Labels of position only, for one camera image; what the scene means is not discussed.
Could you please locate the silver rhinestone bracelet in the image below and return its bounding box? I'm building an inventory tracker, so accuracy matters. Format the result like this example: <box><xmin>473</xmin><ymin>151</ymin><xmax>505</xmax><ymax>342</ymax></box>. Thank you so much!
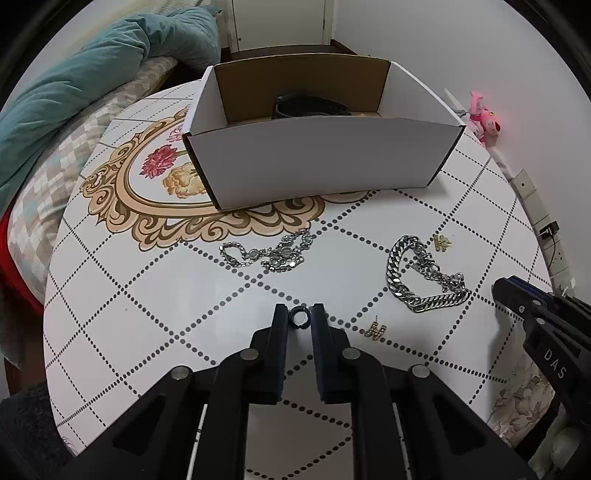
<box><xmin>220</xmin><ymin>228</ymin><xmax>315</xmax><ymax>274</ymax></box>

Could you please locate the teal duvet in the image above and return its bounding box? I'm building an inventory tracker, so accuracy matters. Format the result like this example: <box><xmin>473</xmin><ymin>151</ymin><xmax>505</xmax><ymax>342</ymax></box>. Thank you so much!
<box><xmin>0</xmin><ymin>6</ymin><xmax>223</xmax><ymax>200</ymax></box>

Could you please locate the chunky silver chain bracelet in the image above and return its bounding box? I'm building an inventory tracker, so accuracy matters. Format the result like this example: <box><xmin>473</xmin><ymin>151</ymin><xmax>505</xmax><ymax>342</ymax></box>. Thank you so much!
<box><xmin>385</xmin><ymin>234</ymin><xmax>474</xmax><ymax>314</ymax></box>

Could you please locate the checked beige bed sheet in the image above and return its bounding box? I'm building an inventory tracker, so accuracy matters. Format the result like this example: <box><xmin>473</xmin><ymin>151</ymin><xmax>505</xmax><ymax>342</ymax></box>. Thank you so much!
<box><xmin>8</xmin><ymin>55</ymin><xmax>182</xmax><ymax>298</ymax></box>

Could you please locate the pink plush toy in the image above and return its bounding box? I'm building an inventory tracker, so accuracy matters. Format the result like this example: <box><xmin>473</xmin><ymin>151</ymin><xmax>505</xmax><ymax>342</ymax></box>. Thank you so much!
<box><xmin>468</xmin><ymin>91</ymin><xmax>503</xmax><ymax>147</ymax></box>

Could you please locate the dark cloth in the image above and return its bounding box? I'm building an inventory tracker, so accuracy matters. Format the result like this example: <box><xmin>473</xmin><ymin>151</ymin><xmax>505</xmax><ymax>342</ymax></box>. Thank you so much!
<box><xmin>0</xmin><ymin>382</ymin><xmax>80</xmax><ymax>480</ymax></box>

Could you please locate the red cloth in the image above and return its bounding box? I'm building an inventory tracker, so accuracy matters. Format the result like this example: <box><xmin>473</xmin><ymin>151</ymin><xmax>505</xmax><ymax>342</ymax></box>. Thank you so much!
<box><xmin>0</xmin><ymin>205</ymin><xmax>48</xmax><ymax>319</ymax></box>

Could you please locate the white door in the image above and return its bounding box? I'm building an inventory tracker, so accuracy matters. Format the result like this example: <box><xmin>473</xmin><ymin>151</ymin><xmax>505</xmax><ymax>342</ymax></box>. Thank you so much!
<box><xmin>229</xmin><ymin>0</ymin><xmax>334</xmax><ymax>52</ymax></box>

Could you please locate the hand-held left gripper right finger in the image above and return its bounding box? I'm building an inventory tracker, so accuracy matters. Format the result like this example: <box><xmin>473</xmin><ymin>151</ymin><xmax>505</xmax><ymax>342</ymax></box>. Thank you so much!
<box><xmin>309</xmin><ymin>303</ymin><xmax>537</xmax><ymax>480</ymax></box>

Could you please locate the floral cushion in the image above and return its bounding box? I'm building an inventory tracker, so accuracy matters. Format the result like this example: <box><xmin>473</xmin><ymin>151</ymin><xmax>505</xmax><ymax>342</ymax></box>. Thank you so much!
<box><xmin>485</xmin><ymin>353</ymin><xmax>560</xmax><ymax>449</ymax></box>

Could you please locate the thin silver chain bracelet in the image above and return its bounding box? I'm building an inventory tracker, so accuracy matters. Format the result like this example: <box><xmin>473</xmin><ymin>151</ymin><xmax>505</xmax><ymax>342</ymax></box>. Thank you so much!
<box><xmin>409</xmin><ymin>247</ymin><xmax>466</xmax><ymax>291</ymax></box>

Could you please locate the black leather bracelet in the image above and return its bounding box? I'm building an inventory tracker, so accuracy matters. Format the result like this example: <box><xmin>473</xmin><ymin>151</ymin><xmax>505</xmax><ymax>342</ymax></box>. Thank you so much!
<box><xmin>274</xmin><ymin>93</ymin><xmax>352</xmax><ymax>119</ymax></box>

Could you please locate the white wall socket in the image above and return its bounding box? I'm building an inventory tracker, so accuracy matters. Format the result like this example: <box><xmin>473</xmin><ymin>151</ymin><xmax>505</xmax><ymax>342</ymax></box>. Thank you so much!
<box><xmin>510</xmin><ymin>169</ymin><xmax>537</xmax><ymax>201</ymax></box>

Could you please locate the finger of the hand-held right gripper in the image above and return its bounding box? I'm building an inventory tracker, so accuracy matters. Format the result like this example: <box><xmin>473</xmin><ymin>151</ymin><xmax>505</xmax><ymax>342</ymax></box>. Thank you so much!
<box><xmin>492</xmin><ymin>275</ymin><xmax>557</xmax><ymax>320</ymax></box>

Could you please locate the white cardboard box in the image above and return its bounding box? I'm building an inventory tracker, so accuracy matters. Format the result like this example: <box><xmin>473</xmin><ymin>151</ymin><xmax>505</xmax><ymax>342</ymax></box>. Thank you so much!
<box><xmin>182</xmin><ymin>53</ymin><xmax>464</xmax><ymax>210</ymax></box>

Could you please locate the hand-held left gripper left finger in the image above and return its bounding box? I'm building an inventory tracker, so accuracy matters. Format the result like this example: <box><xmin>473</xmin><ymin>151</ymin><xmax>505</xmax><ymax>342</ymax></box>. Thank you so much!
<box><xmin>78</xmin><ymin>303</ymin><xmax>291</xmax><ymax>480</ymax></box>

